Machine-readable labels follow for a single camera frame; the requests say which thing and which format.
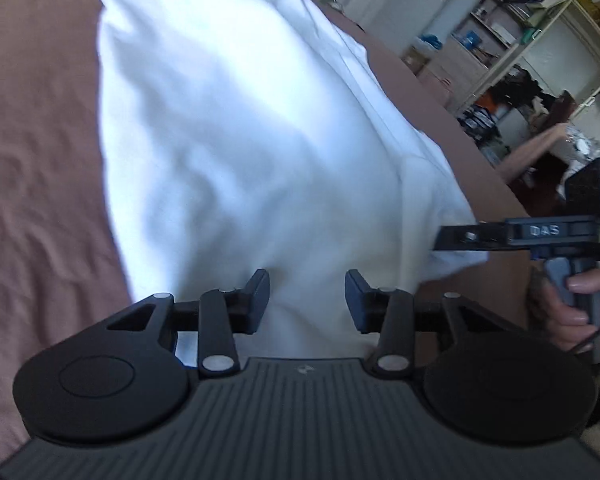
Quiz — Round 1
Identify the white t-shirt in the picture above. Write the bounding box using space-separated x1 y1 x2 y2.
98 0 486 359

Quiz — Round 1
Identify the person right hand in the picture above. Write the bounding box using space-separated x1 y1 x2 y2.
529 268 600 351

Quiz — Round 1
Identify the brown bed cover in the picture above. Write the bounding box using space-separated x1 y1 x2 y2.
0 0 531 466

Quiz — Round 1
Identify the cluttered storage shelf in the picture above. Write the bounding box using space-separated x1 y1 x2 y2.
402 0 600 162

